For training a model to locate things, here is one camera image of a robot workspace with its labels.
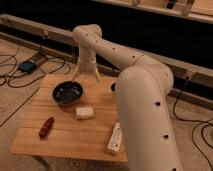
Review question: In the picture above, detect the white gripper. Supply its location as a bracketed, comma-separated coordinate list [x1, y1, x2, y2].
[71, 58, 100, 83]

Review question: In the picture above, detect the dark ceramic bowl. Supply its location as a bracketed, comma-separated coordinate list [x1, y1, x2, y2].
[52, 81, 83, 105]

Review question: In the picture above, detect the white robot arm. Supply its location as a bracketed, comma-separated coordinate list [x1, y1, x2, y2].
[72, 24, 183, 171]

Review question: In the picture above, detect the white sponge block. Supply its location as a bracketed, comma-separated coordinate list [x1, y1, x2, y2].
[76, 106, 95, 119]

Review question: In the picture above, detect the blue power adapter box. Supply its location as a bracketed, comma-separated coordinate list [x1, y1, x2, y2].
[18, 60, 36, 74]

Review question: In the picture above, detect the wooden table board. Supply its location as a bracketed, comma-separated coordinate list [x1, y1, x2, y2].
[11, 74, 127, 162]

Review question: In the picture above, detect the white remote controller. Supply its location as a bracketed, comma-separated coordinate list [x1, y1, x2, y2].
[107, 122, 122, 155]

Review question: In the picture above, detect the long wooden beam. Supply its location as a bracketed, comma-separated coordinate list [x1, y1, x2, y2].
[0, 14, 213, 89]

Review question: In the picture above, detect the black cable on right floor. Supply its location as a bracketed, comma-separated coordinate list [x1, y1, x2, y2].
[172, 75, 213, 163]

